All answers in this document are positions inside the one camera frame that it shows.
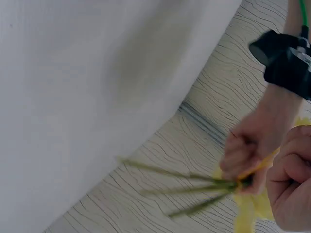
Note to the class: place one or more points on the person's right hand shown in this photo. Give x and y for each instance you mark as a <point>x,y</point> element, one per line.
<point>291,201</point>

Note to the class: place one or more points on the black wrist band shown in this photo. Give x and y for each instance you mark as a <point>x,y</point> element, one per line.
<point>279,70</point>

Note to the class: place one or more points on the person's right fingers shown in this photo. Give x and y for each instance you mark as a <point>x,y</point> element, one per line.
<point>295,145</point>

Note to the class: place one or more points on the yellow ribbon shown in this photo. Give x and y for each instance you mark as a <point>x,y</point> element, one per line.
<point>258,165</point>

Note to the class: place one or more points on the person's left forearm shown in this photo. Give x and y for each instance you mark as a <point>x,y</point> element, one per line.
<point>292,14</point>

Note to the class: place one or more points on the person's left fingers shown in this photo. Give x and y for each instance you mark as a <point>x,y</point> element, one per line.
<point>239,157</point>

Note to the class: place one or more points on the bundle of green flower stems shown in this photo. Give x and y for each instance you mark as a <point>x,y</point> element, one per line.
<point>194,189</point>

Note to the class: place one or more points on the person's left hand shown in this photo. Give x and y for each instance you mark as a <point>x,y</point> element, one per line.
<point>264,126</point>

